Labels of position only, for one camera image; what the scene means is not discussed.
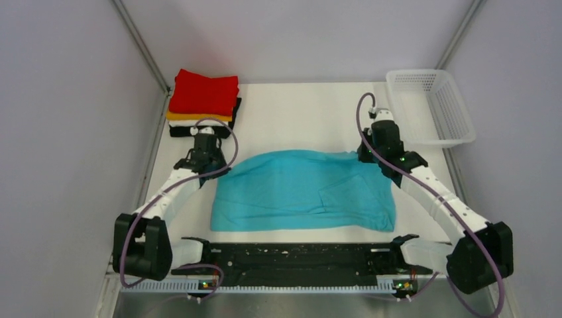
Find red folded t shirt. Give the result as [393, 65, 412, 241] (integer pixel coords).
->
[168, 69, 239, 117]

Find turquoise t shirt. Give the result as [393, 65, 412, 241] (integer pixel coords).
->
[210, 150, 396, 232]

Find white cable duct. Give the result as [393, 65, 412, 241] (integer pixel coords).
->
[121, 278, 396, 294]

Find orange folded t shirt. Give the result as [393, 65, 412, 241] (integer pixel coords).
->
[166, 111, 233, 122]

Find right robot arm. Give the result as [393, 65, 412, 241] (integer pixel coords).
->
[358, 120, 514, 294]

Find white plastic basket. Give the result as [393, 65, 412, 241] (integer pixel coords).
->
[386, 69, 476, 148]

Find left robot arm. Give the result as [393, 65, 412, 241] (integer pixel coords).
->
[112, 129, 230, 281]

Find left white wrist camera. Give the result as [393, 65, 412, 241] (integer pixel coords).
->
[190, 127, 215, 137]

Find aluminium frame rail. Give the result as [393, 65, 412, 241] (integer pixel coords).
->
[105, 248, 506, 280]

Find white folded t shirt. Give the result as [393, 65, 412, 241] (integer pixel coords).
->
[168, 119, 230, 127]

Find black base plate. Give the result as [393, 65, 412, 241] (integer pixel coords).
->
[171, 242, 432, 287]

